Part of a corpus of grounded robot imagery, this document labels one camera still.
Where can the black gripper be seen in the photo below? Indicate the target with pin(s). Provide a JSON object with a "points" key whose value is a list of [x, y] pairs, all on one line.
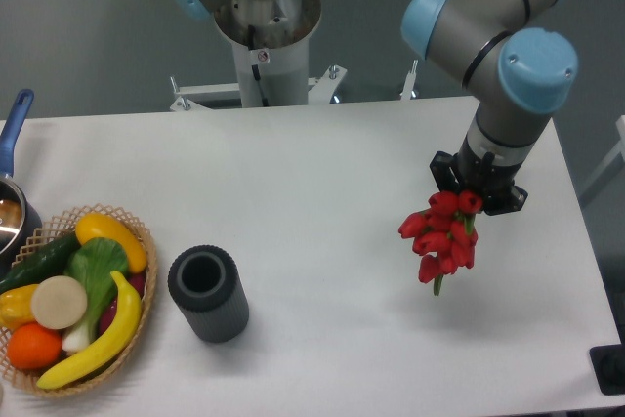
{"points": [[493, 183]]}

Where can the red tulip bouquet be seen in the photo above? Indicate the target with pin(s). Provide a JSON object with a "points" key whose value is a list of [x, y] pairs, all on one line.
{"points": [[443, 235]]}

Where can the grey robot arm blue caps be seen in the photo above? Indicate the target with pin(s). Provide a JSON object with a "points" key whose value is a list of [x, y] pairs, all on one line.
{"points": [[520, 75]]}

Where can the black device at edge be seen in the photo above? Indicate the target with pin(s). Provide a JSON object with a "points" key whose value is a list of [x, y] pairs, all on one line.
{"points": [[608, 365]]}

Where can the dark grey ribbed vase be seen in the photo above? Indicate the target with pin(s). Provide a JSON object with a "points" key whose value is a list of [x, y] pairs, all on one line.
{"points": [[205, 285]]}

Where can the yellow banana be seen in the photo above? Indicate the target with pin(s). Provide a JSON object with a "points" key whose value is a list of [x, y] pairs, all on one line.
{"points": [[116, 338]]}

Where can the green bok choy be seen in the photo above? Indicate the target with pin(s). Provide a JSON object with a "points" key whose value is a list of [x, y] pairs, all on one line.
{"points": [[91, 266]]}

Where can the woven wicker basket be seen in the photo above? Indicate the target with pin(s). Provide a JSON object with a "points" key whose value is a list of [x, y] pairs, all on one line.
{"points": [[52, 229]]}

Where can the green cucumber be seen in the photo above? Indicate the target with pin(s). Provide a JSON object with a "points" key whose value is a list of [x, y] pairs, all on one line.
{"points": [[50, 260]]}

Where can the beige round disc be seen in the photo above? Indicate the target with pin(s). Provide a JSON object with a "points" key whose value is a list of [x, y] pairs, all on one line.
{"points": [[58, 302]]}

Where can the orange fruit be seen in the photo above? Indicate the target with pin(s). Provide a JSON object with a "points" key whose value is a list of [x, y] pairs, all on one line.
{"points": [[33, 346]]}

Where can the yellow bell pepper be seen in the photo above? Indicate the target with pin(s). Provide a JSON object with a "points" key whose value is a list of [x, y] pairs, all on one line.
{"points": [[15, 307]]}

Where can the white frame at right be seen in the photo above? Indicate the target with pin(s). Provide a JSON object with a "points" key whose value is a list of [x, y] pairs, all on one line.
{"points": [[605, 171]]}

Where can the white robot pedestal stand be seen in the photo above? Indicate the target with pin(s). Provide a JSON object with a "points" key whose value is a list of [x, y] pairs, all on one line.
{"points": [[270, 47]]}

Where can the blue handled saucepan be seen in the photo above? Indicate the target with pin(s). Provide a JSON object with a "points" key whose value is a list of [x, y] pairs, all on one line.
{"points": [[19, 219]]}

